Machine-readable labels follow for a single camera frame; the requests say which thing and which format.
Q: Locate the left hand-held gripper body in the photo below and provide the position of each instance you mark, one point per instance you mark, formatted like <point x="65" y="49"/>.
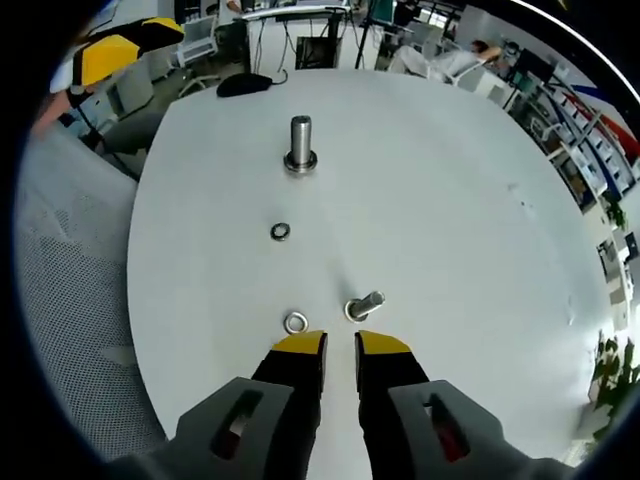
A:
<point x="61" y="80"/>

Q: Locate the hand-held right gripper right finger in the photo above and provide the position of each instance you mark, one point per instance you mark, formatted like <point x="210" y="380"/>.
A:
<point x="390" y="390"/>

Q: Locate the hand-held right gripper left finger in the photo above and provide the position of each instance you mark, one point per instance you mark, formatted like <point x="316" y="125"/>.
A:
<point x="295" y="390"/>

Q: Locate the small metal washer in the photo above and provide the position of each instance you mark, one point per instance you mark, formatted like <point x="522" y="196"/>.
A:
<point x="287" y="322"/>
<point x="348" y="315"/>
<point x="273" y="232"/>

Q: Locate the thin steel threaded stud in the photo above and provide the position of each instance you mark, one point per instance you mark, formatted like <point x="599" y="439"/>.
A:
<point x="370" y="301"/>

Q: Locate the thick steel threaded stud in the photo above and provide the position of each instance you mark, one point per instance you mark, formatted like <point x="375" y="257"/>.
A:
<point x="301" y="137"/>

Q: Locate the large black washer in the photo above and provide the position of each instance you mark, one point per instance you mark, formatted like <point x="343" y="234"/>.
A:
<point x="287" y="165"/>

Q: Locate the black computer mouse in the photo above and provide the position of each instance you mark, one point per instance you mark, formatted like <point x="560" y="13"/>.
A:
<point x="245" y="85"/>

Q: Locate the grey mesh office chair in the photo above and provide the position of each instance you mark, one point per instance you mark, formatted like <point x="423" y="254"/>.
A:
<point x="65" y="280"/>

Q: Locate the green board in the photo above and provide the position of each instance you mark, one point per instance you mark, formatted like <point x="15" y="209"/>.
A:
<point x="384" y="10"/>

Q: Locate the large green potted plant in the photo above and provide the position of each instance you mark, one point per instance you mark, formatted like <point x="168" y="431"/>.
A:
<point x="617" y="370"/>

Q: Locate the storage shelf with white bins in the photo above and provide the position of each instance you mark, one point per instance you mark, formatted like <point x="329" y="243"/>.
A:
<point x="590" y="135"/>

